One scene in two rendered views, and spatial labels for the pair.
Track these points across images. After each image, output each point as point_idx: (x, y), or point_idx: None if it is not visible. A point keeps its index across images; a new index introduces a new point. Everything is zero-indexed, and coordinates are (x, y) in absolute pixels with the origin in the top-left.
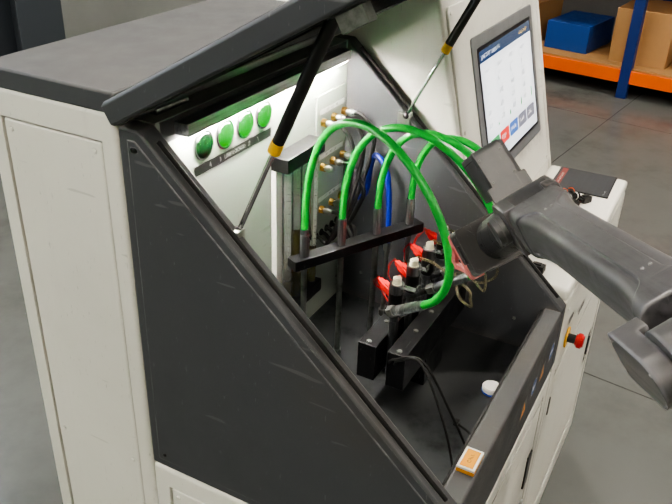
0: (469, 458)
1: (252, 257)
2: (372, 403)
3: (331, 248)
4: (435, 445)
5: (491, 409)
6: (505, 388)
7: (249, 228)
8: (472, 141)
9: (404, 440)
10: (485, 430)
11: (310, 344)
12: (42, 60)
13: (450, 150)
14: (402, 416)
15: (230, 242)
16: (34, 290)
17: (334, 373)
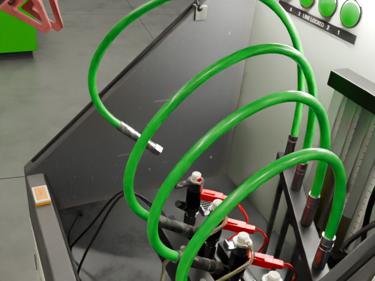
0: (41, 192)
1: (178, 17)
2: (90, 108)
3: (291, 179)
4: (107, 271)
5: (61, 244)
6: (67, 272)
7: (305, 107)
8: (283, 159)
9: (67, 132)
10: (51, 225)
11: (128, 64)
12: None
13: (206, 67)
14: (153, 275)
15: (190, 5)
16: None
17: (110, 81)
